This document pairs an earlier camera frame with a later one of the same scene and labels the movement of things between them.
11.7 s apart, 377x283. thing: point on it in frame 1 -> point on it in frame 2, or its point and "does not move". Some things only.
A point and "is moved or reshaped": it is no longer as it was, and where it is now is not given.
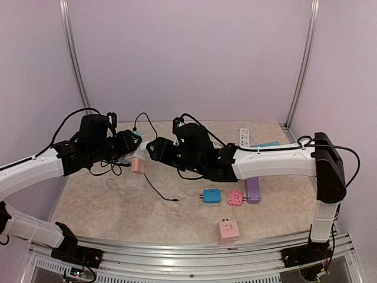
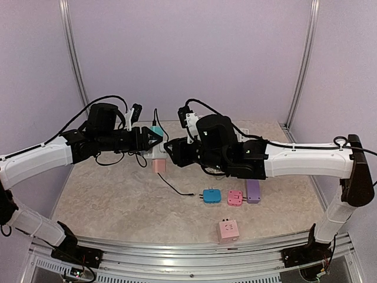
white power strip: x=244 y=137 does not move
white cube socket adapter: x=141 y=152 is moved or reshaped
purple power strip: x=253 y=190 does not move
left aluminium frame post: x=65 y=10 does not move
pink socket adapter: x=235 y=197 does not move
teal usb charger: x=137 y=133 is moved or reshaped
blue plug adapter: x=211 y=196 does not move
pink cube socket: x=228 y=232 does not move
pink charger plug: x=137 y=165 -> x=159 y=165
